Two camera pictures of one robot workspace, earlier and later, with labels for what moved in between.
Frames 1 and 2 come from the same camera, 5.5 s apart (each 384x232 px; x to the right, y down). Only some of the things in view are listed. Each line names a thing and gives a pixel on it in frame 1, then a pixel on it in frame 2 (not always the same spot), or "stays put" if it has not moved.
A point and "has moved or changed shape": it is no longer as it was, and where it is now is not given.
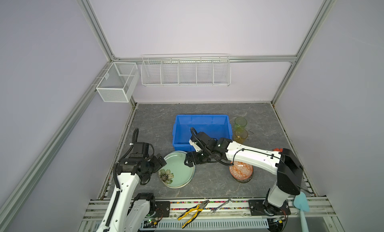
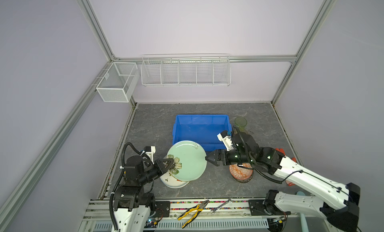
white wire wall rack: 186,70 stays put
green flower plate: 175,174 has moved or changed shape
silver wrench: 228,201 stays put
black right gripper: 195,162 -> 218,158
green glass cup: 240,122 stays put
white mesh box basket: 117,83 stays put
